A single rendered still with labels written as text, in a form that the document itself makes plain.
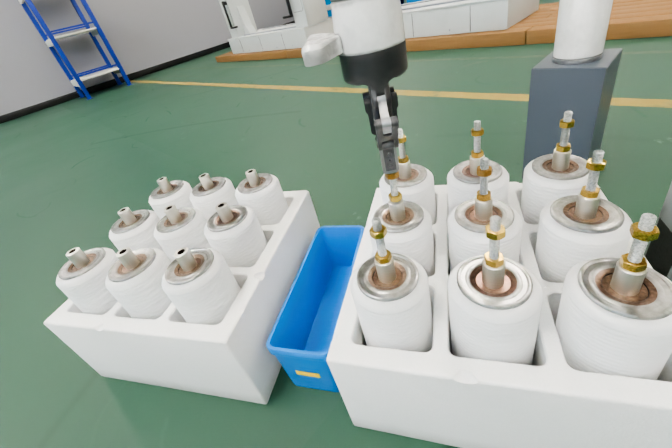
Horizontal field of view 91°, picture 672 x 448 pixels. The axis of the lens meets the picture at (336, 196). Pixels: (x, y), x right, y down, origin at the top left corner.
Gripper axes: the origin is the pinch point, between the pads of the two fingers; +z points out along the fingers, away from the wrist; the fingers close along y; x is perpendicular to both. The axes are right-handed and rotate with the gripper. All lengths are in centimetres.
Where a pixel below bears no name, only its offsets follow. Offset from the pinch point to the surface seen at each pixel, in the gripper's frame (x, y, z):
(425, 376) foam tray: 0.8, -20.0, 17.6
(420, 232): -2.6, -3.8, 10.7
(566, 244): -19.2, -9.1, 11.9
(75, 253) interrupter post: 55, 1, 7
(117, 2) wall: 341, 543, -70
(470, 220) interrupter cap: -9.4, -3.9, 10.0
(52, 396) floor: 74, -7, 35
